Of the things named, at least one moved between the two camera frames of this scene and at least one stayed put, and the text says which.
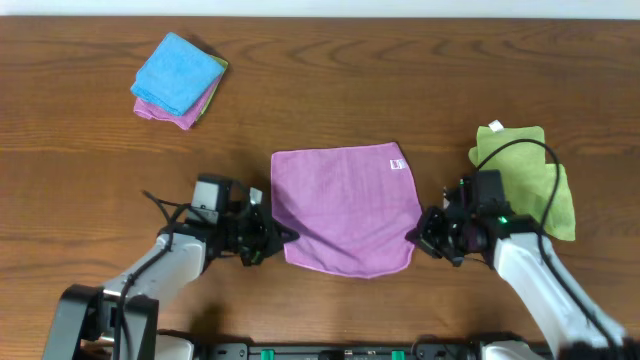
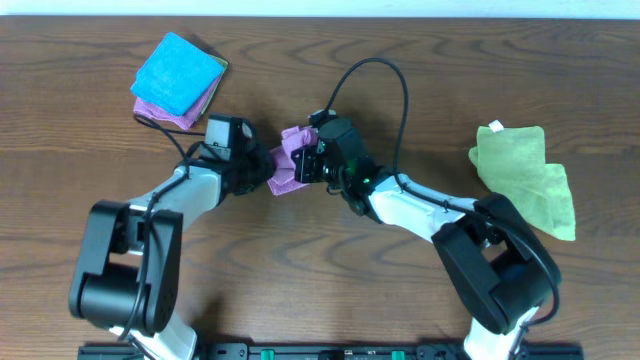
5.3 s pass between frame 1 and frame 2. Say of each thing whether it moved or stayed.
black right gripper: moved
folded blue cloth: stayed
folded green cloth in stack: stayed
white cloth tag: stayed
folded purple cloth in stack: stayed
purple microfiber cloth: moved
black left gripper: moved
